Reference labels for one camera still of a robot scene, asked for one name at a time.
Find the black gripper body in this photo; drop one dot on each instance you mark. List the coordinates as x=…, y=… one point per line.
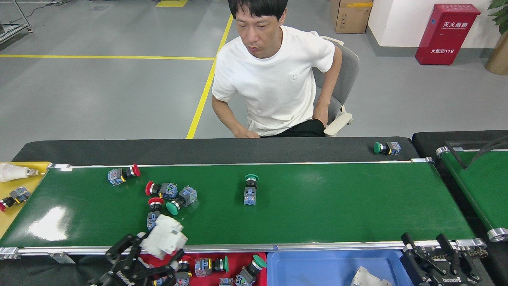
x=452, y=280
x=123, y=276

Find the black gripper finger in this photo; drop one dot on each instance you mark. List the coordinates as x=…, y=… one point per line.
x=178, y=256
x=456, y=258
x=126, y=238
x=412, y=262

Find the white circuit breaker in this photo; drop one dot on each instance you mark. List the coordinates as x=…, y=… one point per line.
x=367, y=278
x=164, y=238

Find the green mushroom push button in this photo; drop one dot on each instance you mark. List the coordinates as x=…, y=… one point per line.
x=377, y=147
x=250, y=196
x=188, y=195
x=260, y=261
x=203, y=267

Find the yellow mushroom push button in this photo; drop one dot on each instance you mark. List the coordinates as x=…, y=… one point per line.
x=226, y=282

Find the person's right forearm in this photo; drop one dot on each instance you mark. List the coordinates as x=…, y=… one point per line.
x=224, y=117

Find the person's left forearm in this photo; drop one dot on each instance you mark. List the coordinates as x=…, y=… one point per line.
x=328, y=87

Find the red plastic tray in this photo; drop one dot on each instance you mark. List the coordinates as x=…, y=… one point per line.
x=242, y=258

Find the narrow green conveyor belt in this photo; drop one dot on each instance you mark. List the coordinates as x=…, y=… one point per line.
x=484, y=186

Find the blue plastic tray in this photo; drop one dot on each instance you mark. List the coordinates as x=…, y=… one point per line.
x=317, y=270

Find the long green conveyor belt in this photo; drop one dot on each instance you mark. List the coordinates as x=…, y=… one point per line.
x=337, y=198

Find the yellow plastic tray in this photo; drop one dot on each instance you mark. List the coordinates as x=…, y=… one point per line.
x=4, y=219

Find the person's right hand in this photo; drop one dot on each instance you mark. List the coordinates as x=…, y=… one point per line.
x=247, y=133

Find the person's left hand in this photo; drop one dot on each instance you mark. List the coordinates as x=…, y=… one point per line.
x=321, y=117

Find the white light bulb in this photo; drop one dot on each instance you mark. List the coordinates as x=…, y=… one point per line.
x=12, y=172

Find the grey office chair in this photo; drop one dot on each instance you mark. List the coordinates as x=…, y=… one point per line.
x=345, y=79

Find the person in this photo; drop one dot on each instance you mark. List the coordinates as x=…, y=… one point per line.
x=274, y=79

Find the potted plant in brass pot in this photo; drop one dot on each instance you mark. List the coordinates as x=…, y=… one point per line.
x=499, y=59

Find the red fire extinguisher cabinet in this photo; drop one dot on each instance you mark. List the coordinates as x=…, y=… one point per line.
x=446, y=37

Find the brown cardboard box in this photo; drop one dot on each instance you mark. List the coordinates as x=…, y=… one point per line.
x=351, y=18

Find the metal wheeled cart frame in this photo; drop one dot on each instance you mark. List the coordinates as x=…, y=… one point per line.
x=12, y=32

